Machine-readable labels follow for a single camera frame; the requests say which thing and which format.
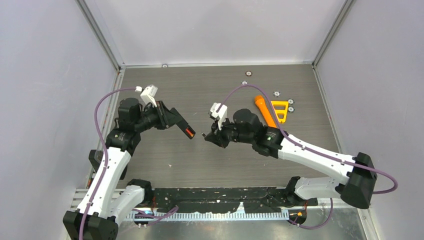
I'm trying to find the orange plastic handle tool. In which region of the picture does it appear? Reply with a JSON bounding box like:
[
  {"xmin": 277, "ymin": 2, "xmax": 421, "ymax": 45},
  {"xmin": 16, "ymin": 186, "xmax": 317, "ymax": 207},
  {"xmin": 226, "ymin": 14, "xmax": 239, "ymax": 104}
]
[{"xmin": 254, "ymin": 95, "xmax": 277, "ymax": 128}]

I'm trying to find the yellow triangular plastic frame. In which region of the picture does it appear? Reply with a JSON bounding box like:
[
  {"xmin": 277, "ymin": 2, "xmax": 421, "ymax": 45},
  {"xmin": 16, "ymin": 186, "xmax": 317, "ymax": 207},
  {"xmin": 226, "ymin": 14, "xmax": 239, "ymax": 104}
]
[{"xmin": 271, "ymin": 100, "xmax": 289, "ymax": 124}]

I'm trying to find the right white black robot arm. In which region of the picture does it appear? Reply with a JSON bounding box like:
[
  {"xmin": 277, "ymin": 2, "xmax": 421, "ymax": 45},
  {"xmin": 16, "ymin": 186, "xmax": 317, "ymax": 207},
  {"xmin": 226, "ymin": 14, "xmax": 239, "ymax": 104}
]
[{"xmin": 204, "ymin": 103, "xmax": 377, "ymax": 209}]

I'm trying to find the purple cable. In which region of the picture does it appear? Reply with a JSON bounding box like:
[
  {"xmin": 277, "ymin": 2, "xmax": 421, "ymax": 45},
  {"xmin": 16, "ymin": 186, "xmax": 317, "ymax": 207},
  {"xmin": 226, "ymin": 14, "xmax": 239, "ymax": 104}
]
[
  {"xmin": 78, "ymin": 87, "xmax": 138, "ymax": 240},
  {"xmin": 215, "ymin": 83, "xmax": 399, "ymax": 195}
]

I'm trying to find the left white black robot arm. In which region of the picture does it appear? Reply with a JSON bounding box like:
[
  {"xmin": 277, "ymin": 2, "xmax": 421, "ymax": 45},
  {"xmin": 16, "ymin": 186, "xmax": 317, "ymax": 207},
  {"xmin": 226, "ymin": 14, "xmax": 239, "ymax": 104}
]
[{"xmin": 63, "ymin": 98, "xmax": 196, "ymax": 240}]

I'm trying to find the dark clear plastic box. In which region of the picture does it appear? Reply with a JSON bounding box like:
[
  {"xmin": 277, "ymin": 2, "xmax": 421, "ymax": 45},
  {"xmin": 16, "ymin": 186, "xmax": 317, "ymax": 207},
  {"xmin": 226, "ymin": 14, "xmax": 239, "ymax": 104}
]
[{"xmin": 88, "ymin": 149, "xmax": 128, "ymax": 181}]

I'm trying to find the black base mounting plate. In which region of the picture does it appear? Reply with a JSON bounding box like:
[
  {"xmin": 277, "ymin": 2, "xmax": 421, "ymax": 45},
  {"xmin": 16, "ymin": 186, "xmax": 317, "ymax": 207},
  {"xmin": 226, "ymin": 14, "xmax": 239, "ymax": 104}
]
[{"xmin": 146, "ymin": 186, "xmax": 318, "ymax": 214}]

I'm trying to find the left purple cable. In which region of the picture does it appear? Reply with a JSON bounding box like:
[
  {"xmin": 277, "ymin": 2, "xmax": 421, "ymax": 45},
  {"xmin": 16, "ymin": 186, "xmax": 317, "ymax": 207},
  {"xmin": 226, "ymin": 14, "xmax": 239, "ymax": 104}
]
[{"xmin": 78, "ymin": 87, "xmax": 138, "ymax": 240}]

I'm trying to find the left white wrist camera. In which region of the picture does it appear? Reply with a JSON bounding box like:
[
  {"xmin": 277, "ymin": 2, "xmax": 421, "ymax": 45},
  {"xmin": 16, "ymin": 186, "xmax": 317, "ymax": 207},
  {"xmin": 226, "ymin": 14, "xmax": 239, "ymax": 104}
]
[{"xmin": 135, "ymin": 84, "xmax": 158, "ymax": 108}]

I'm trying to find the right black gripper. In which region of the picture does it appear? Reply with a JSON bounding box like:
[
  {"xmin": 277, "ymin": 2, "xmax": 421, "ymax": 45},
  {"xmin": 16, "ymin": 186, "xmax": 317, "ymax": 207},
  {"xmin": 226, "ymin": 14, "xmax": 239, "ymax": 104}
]
[{"xmin": 206, "ymin": 115, "xmax": 254, "ymax": 149}]

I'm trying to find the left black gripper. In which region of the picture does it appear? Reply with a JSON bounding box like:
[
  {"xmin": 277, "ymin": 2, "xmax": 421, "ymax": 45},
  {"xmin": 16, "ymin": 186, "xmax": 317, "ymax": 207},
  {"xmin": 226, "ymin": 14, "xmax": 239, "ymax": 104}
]
[{"xmin": 134, "ymin": 100, "xmax": 182, "ymax": 133}]

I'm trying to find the black remote control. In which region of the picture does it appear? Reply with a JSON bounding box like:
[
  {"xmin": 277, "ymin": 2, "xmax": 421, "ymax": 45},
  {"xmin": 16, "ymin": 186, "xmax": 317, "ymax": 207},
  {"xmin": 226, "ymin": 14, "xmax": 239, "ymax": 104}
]
[{"xmin": 170, "ymin": 108, "xmax": 196, "ymax": 140}]

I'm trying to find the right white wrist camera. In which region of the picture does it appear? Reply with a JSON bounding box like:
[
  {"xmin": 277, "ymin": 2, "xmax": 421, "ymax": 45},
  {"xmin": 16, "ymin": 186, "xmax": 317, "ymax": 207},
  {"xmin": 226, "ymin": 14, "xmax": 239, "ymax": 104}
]
[{"xmin": 209, "ymin": 102, "xmax": 228, "ymax": 130}]

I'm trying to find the ribbed aluminium front rail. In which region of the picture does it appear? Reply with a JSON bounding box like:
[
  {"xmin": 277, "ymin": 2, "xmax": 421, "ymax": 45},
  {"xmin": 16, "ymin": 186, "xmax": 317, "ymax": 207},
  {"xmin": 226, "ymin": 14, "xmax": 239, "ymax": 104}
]
[{"xmin": 117, "ymin": 211, "xmax": 299, "ymax": 222}]

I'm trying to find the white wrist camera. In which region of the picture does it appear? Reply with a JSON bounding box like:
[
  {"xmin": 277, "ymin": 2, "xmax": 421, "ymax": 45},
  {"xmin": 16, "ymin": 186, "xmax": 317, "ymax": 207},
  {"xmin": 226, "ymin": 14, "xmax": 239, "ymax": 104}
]
[
  {"xmin": 135, "ymin": 84, "xmax": 158, "ymax": 108},
  {"xmin": 209, "ymin": 102, "xmax": 228, "ymax": 130}
]

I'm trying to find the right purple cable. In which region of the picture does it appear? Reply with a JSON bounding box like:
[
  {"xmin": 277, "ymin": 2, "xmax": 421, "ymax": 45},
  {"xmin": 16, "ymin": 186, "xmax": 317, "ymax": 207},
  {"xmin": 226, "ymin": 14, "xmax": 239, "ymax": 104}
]
[{"xmin": 215, "ymin": 83, "xmax": 399, "ymax": 195}]

